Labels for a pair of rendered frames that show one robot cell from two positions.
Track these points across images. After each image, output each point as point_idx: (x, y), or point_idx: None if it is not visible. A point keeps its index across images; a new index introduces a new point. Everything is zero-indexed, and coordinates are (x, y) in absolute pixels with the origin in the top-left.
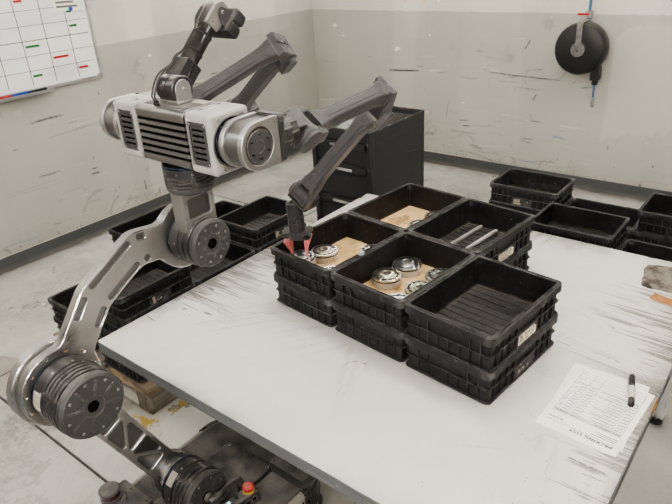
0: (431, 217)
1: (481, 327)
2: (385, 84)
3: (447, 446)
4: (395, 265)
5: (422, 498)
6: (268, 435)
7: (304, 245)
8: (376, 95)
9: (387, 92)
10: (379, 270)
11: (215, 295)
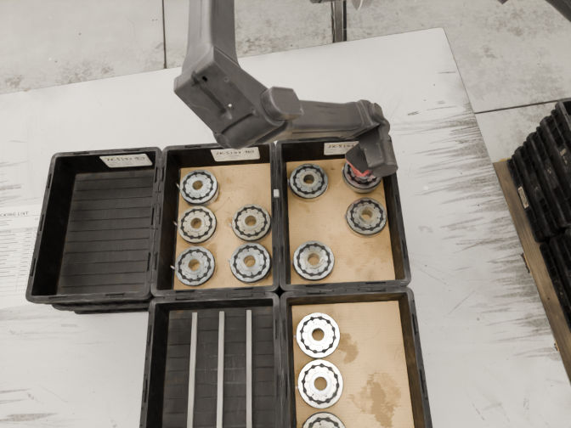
0: (279, 361)
1: (110, 222)
2: (194, 66)
3: (102, 138)
4: (257, 245)
5: (93, 96)
6: None
7: (389, 195)
8: (189, 41)
9: (183, 67)
10: (266, 224)
11: (443, 137)
